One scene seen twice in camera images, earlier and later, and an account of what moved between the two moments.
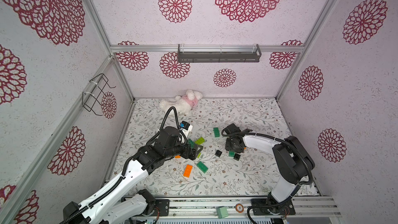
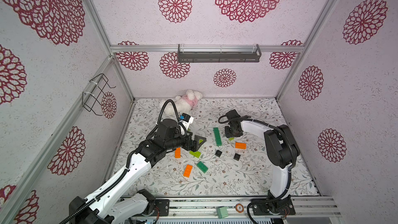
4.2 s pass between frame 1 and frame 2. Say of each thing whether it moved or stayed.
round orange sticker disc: stayed
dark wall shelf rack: stayed
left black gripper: moved
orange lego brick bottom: stayed
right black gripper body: moved
